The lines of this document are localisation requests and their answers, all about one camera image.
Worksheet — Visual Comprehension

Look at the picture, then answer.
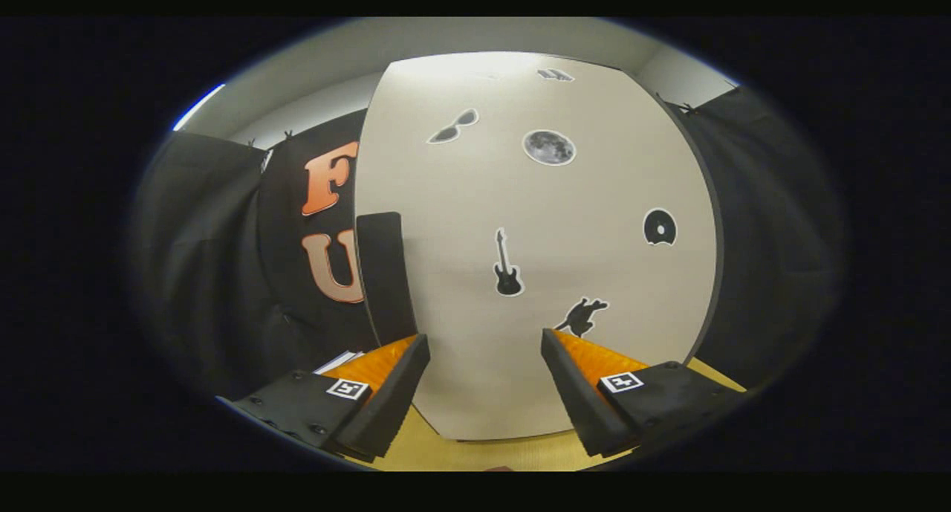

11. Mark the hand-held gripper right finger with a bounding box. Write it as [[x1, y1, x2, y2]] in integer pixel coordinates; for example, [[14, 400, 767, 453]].
[[540, 329, 747, 458]]

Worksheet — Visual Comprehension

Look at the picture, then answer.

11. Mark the white cabinet door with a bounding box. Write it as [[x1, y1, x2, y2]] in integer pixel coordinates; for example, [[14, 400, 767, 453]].
[[354, 51, 718, 442]]

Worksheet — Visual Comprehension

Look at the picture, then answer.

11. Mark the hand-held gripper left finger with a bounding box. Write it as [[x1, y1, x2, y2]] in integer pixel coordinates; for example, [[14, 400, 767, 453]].
[[219, 334, 431, 464]]

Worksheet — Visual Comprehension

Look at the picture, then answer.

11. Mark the black backdrop cloth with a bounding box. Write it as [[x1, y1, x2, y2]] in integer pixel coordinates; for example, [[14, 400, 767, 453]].
[[130, 85, 844, 401]]

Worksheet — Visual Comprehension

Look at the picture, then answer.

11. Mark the black door handle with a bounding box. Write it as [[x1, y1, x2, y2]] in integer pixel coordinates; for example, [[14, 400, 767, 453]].
[[356, 212, 419, 347]]

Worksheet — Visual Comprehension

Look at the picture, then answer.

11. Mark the pale blue book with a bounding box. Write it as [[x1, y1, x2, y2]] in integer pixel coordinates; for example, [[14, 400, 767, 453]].
[[313, 351, 365, 375]]

